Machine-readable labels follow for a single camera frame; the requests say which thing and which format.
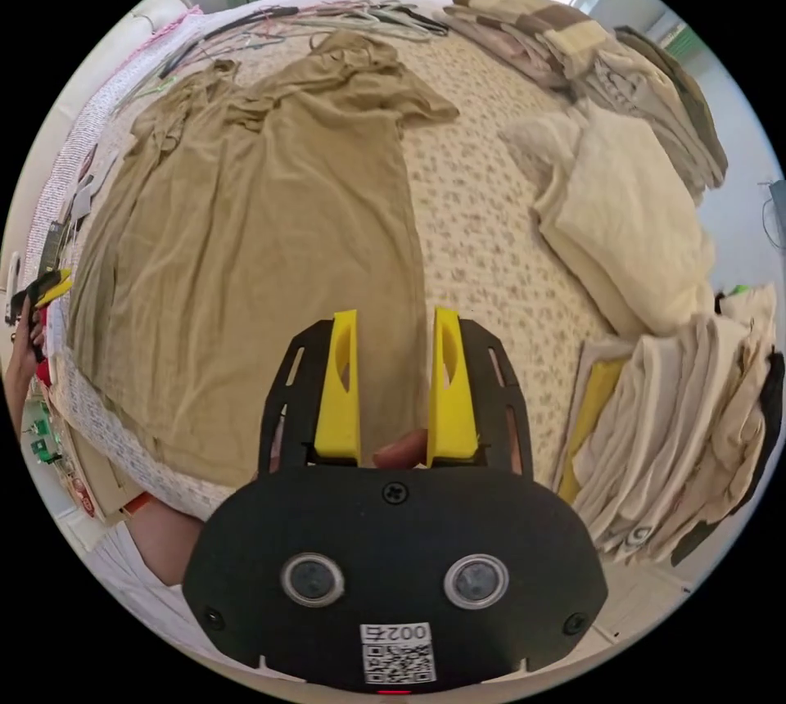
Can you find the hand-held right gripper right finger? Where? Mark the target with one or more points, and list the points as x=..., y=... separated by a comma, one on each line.
x=453, y=409

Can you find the person's right forearm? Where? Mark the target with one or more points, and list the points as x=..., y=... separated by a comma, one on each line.
x=167, y=541

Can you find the person's left forearm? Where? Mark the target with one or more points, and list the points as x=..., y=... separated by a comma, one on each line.
x=13, y=403

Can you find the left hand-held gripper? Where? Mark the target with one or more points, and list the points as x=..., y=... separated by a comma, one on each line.
x=38, y=294

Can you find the person's right hand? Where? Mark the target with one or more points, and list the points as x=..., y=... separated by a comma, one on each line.
x=402, y=451

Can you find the pile of clothes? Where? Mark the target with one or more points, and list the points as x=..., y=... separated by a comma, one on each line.
x=638, y=225

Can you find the brown short sleeve shirt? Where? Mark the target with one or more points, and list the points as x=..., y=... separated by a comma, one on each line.
x=258, y=262

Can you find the heap of clothes hangers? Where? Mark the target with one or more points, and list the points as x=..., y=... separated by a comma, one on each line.
x=344, y=19

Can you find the person's left hand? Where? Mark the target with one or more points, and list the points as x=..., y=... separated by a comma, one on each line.
x=26, y=342

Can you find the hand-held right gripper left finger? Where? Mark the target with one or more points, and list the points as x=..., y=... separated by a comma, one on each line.
x=336, y=403

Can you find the bed with floral sheet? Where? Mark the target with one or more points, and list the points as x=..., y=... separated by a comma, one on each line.
x=485, y=207

